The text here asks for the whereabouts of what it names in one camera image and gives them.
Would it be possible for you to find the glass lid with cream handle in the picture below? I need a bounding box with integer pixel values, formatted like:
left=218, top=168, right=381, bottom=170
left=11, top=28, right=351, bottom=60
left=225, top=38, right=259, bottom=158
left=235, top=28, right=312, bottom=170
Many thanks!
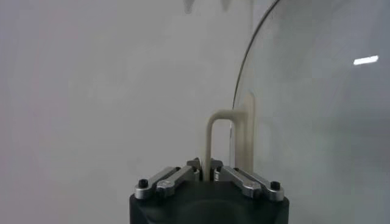
left=202, top=0, right=390, bottom=224

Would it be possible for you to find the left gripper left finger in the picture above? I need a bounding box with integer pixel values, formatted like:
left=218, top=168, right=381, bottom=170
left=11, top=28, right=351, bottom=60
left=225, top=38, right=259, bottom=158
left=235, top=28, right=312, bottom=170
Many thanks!
left=133, top=157, right=202, bottom=200

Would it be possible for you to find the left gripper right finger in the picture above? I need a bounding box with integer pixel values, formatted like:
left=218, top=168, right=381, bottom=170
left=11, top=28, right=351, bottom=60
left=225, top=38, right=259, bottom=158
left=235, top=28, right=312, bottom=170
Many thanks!
left=210, top=158, right=286, bottom=202

